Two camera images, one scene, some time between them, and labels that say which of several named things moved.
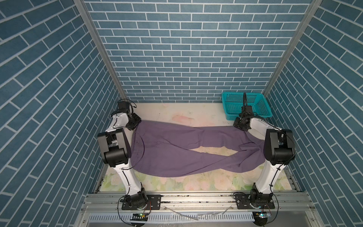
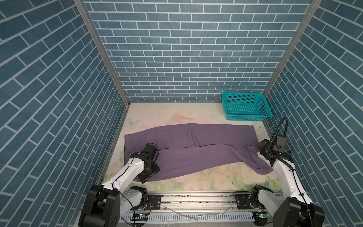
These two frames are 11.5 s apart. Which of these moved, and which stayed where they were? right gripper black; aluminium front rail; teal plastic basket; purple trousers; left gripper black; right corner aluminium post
Moved: left gripper black; right gripper black
Stayed: right corner aluminium post; purple trousers; aluminium front rail; teal plastic basket
